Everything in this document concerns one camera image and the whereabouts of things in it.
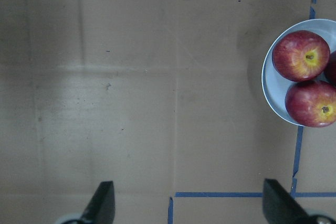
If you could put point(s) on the red apple front on plate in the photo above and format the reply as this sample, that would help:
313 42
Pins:
311 103

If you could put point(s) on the light blue plate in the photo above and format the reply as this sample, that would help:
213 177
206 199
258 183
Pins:
275 86

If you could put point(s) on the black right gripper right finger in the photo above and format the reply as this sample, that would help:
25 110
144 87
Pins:
280 208

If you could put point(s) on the dark red apple on plate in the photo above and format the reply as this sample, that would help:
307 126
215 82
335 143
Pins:
330 70

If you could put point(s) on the red apple with yellow top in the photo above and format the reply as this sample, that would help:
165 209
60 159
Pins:
300 56

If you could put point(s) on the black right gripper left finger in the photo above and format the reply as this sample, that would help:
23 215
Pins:
101 207

